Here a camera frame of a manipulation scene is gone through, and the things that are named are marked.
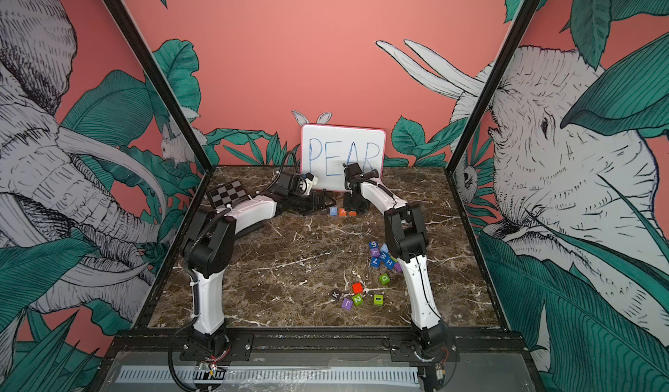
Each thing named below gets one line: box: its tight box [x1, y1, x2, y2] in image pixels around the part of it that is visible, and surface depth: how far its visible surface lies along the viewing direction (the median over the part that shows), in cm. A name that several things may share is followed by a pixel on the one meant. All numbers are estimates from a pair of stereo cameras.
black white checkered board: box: [207, 179, 249, 210], surface depth 109 cm
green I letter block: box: [373, 294, 385, 306], surface depth 83 cm
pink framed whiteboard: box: [300, 123, 387, 192], surface depth 106 cm
